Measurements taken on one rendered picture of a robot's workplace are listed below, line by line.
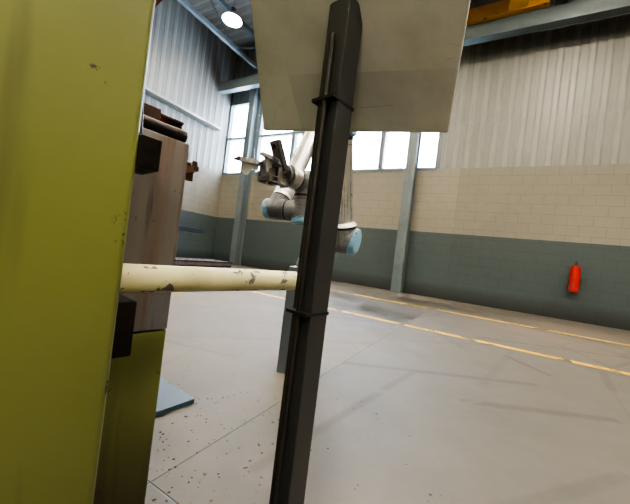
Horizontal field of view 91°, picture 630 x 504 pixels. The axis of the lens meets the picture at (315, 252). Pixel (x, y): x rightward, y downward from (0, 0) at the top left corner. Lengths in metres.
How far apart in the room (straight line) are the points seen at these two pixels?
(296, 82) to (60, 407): 0.58
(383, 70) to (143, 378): 0.80
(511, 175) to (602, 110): 1.81
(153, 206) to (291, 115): 0.37
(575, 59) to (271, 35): 8.37
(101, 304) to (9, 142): 0.19
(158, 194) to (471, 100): 8.07
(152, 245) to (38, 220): 0.37
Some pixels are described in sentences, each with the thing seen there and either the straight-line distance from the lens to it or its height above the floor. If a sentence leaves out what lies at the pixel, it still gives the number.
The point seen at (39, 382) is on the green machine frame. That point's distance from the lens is 0.49.
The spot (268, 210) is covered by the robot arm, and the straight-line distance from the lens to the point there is 1.33.
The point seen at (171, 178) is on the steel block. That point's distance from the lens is 0.80.
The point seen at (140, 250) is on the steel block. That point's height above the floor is 0.65.
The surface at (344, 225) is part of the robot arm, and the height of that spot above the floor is 0.86.
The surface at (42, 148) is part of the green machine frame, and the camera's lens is 0.45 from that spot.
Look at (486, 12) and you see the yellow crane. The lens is 8.64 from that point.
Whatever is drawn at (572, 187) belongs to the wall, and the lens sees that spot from 7.90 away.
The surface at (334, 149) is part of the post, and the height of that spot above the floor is 0.85.
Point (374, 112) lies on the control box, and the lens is 0.59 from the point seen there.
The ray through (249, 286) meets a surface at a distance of 0.64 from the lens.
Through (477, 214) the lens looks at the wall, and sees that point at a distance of 7.68.
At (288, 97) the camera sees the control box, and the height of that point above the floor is 0.97.
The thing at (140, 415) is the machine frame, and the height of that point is 0.27.
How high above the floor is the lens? 0.69
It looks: level
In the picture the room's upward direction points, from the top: 7 degrees clockwise
